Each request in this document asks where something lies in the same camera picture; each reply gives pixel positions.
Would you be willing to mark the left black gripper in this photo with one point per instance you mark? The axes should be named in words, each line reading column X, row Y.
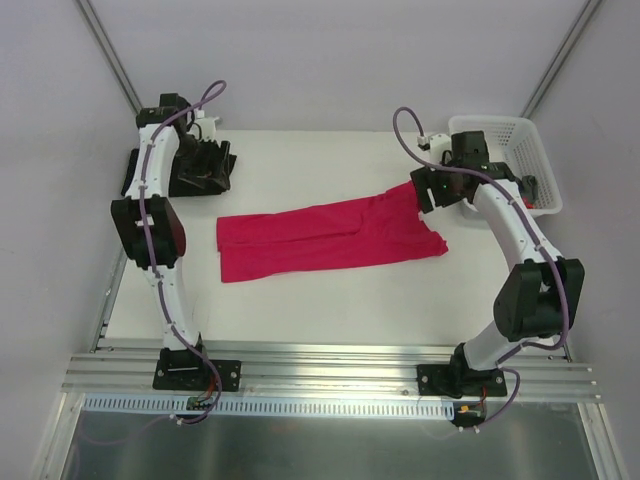
column 201, row 163

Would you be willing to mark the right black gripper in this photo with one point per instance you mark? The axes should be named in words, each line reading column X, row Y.
column 425, row 189

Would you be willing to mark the pink t shirt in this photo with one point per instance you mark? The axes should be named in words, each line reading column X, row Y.
column 377, row 230

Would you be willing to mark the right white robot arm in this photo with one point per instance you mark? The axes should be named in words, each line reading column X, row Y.
column 537, row 304

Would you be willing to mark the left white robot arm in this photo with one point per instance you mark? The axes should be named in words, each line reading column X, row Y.
column 151, row 233

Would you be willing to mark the white plastic basket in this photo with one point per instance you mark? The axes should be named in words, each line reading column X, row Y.
column 516, row 142

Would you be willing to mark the grey t shirt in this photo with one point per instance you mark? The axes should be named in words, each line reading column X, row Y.
column 528, row 188

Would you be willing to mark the orange t shirt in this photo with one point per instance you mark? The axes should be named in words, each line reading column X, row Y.
column 529, row 204

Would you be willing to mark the right corner aluminium profile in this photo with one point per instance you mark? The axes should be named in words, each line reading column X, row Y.
column 576, row 31

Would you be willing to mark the corner aluminium profile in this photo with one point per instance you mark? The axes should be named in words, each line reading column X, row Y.
column 576, row 31
column 101, row 37

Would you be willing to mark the left corner aluminium profile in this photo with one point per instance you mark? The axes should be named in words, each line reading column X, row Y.
column 101, row 37

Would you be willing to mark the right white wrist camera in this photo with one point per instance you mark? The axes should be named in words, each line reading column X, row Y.
column 435, row 145

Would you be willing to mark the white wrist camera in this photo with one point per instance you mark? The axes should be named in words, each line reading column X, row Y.
column 204, row 127
column 435, row 145

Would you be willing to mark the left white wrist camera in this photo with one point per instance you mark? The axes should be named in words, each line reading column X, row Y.
column 204, row 127

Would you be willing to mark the left table edge rail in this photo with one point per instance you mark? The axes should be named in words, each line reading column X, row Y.
column 108, row 299

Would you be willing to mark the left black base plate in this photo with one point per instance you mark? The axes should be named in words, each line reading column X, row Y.
column 195, row 376

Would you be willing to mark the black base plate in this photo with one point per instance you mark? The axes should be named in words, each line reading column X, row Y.
column 195, row 376
column 444, row 380

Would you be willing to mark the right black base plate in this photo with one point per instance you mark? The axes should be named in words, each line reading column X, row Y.
column 444, row 380

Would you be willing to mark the aluminium mounting rail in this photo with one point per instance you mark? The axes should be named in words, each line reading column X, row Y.
column 324, row 371

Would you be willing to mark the white slotted cable duct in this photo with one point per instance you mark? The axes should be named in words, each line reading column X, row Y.
column 270, row 406

